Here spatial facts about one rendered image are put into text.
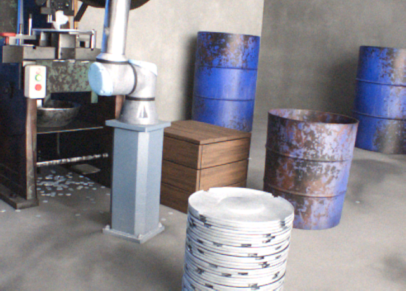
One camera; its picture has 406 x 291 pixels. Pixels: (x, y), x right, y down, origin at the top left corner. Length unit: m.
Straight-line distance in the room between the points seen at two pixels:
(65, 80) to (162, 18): 2.32
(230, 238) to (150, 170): 0.69
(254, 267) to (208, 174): 0.96
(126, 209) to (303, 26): 3.80
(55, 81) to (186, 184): 0.76
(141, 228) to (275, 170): 0.65
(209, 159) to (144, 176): 0.43
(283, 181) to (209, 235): 0.92
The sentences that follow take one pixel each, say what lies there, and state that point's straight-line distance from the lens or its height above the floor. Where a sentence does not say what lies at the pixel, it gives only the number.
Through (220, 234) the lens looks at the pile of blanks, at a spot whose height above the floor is 0.29.
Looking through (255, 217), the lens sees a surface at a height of 0.33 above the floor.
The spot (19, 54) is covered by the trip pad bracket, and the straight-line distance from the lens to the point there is 2.12.
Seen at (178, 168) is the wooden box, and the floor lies 0.20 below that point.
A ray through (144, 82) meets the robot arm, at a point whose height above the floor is 0.60.
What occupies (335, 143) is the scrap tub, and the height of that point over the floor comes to 0.40.
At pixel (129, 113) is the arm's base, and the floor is 0.49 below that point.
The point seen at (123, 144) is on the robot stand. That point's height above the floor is 0.37.
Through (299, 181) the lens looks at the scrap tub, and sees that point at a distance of 2.06.
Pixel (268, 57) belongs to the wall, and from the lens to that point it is 5.51.
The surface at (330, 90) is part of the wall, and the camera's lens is 5.08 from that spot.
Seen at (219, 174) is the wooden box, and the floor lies 0.18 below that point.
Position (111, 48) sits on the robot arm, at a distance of 1.68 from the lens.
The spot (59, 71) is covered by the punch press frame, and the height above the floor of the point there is 0.60.
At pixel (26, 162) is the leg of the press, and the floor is 0.20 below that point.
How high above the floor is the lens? 0.75
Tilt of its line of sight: 11 degrees down
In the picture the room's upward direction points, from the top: 4 degrees clockwise
